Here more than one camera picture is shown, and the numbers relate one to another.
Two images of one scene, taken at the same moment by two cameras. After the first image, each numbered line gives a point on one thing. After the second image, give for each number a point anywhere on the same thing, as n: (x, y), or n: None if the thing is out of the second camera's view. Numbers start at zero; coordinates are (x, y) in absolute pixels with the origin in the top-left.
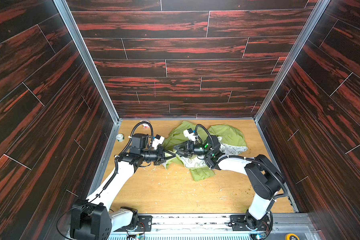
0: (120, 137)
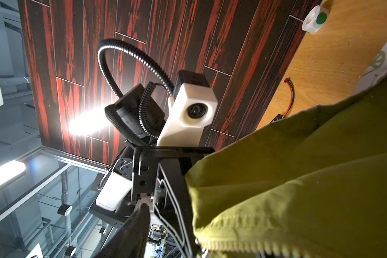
0: (315, 19)
